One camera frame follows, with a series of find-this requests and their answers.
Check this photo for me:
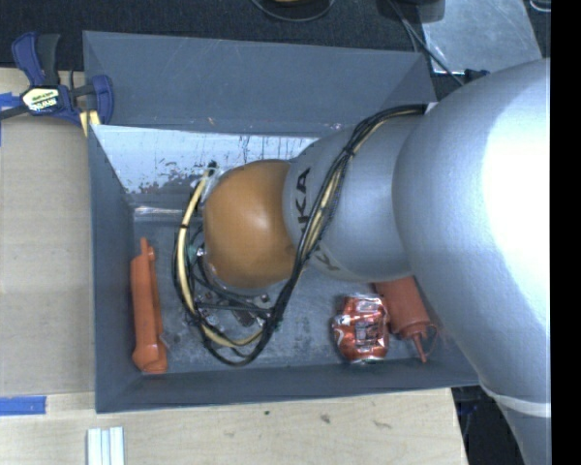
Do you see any orange plastic tool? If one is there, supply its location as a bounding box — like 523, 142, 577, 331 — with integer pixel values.
130, 237, 169, 375

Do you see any crushed red drink can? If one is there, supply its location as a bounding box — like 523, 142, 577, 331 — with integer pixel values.
330, 294, 391, 365

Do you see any red-brown squeeze bottle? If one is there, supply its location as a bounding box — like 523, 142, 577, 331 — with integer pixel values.
371, 275, 440, 364

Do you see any pale wood board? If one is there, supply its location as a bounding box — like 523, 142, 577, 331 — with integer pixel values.
0, 113, 98, 399

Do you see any grey metal bin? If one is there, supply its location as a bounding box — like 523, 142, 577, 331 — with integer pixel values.
81, 30, 481, 414

